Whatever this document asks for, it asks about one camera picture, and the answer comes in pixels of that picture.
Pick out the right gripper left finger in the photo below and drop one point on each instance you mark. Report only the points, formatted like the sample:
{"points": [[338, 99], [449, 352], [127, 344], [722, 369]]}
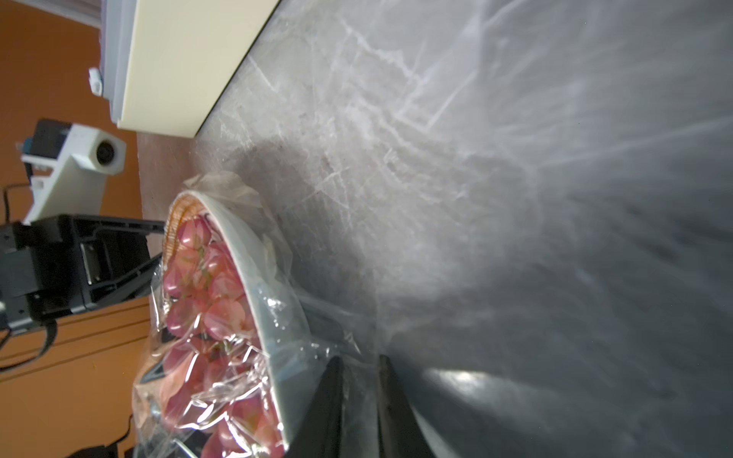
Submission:
{"points": [[320, 435]]}

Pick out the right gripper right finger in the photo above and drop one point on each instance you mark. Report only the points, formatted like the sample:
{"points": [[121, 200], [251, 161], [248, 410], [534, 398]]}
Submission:
{"points": [[399, 434]]}

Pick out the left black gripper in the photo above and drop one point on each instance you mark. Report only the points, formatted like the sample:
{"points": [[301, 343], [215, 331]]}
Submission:
{"points": [[71, 264]]}

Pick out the patterned plate orange rim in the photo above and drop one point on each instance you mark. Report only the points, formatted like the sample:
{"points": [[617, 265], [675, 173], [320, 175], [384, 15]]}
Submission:
{"points": [[293, 361]]}

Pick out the clear plastic wrap sheet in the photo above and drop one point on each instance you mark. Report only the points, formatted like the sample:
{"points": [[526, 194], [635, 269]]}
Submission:
{"points": [[328, 326]]}

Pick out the white plastic wrap dispenser box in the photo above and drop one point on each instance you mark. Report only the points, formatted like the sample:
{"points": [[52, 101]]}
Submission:
{"points": [[165, 64]]}

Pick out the red grape bunch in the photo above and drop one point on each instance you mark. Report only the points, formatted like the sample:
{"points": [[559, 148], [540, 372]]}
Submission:
{"points": [[215, 379]]}

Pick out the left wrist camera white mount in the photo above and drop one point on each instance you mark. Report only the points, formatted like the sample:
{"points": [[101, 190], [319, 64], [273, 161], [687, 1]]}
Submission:
{"points": [[68, 165]]}

